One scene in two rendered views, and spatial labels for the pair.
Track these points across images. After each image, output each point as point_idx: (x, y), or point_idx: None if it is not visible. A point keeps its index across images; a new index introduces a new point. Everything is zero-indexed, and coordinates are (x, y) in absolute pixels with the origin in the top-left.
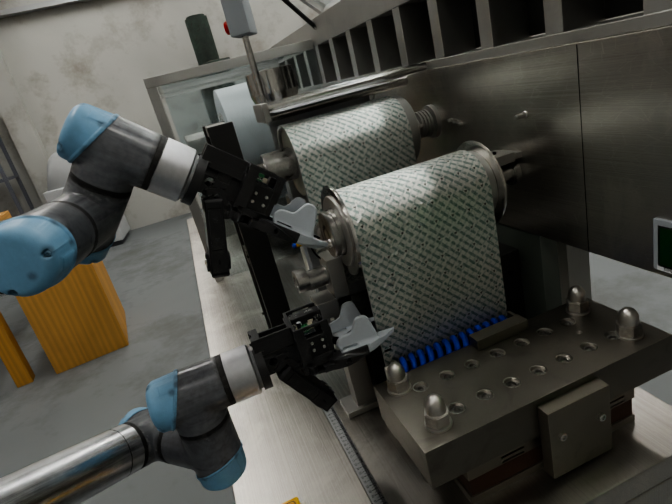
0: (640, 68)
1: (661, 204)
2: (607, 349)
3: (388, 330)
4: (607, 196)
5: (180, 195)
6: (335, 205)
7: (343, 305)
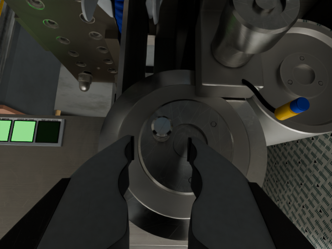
0: None
1: (57, 153)
2: (74, 66)
3: (106, 10)
4: (90, 153)
5: None
6: (147, 207)
7: (152, 11)
